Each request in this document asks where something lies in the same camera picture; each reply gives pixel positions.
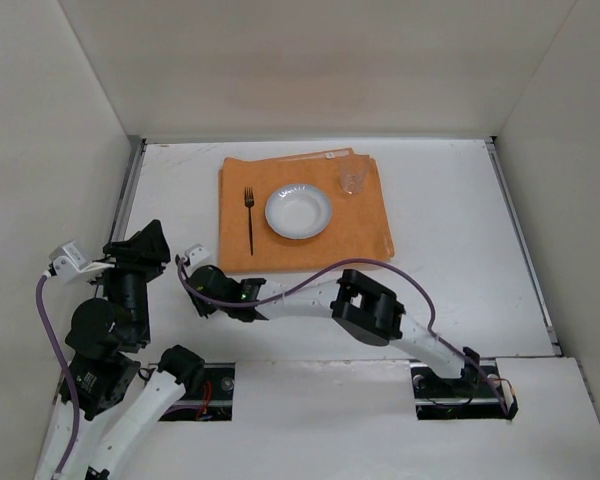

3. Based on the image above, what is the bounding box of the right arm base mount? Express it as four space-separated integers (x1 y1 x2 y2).
410 360 519 421

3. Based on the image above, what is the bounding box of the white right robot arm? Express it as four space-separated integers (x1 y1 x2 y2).
178 265 480 391

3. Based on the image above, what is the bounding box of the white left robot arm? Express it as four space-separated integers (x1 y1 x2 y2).
35 219 205 479

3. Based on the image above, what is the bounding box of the black fork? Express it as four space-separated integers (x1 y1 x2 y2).
244 187 255 256

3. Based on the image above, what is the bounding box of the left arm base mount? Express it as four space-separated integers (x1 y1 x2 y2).
159 363 235 423

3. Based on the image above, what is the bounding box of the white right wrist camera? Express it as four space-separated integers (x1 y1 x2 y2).
179 244 213 267

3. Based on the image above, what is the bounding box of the white front cover board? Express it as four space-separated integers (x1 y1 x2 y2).
32 356 600 480

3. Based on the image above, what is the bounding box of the orange cloth placemat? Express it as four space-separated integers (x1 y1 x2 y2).
218 148 395 273

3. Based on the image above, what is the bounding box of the white round plate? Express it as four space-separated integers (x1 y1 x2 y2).
264 183 333 240

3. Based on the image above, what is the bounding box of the clear plastic cup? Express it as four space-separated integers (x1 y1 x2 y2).
339 155 370 195

